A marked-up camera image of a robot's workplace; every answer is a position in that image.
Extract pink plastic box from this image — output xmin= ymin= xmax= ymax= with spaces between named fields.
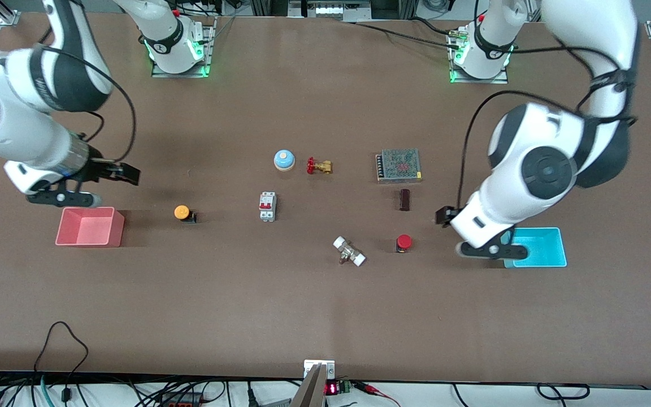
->
xmin=55 ymin=207 xmax=125 ymax=248

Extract metal mesh power supply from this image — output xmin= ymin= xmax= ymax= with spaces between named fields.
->
xmin=375 ymin=148 xmax=423 ymax=184

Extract blue plastic box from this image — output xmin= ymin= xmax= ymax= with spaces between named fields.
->
xmin=504 ymin=227 xmax=567 ymax=269

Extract white-ended metal pipe fitting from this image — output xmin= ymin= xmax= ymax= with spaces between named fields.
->
xmin=333 ymin=236 xmax=367 ymax=267

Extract white circuit breaker red switches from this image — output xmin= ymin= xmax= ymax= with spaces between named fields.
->
xmin=258 ymin=192 xmax=277 ymax=222

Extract silver control unit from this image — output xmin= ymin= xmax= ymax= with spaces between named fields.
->
xmin=288 ymin=0 xmax=372 ymax=22

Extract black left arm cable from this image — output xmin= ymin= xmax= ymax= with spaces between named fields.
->
xmin=457 ymin=57 xmax=640 ymax=213

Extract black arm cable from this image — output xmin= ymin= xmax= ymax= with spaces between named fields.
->
xmin=457 ymin=57 xmax=640 ymax=213
xmin=40 ymin=45 xmax=137 ymax=164

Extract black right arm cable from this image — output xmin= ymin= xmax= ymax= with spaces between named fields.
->
xmin=40 ymin=45 xmax=137 ymax=164

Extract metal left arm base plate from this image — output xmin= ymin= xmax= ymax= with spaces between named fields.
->
xmin=449 ymin=28 xmax=510 ymax=85

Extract black looped cable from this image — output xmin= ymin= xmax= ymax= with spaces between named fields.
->
xmin=33 ymin=321 xmax=90 ymax=403

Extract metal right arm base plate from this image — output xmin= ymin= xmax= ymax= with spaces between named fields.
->
xmin=151 ymin=17 xmax=216 ymax=79

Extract red clip lead cable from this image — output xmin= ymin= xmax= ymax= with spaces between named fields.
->
xmin=354 ymin=382 xmax=402 ymax=407

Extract black cable across table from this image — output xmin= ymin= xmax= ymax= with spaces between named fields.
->
xmin=354 ymin=20 xmax=462 ymax=47

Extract silver table edge bracket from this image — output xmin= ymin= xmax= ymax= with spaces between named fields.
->
xmin=303 ymin=360 xmax=336 ymax=380

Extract black coiled cable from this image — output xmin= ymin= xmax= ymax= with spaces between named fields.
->
xmin=536 ymin=383 xmax=591 ymax=401

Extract grey camera pole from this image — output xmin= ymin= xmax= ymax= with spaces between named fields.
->
xmin=290 ymin=363 xmax=327 ymax=407

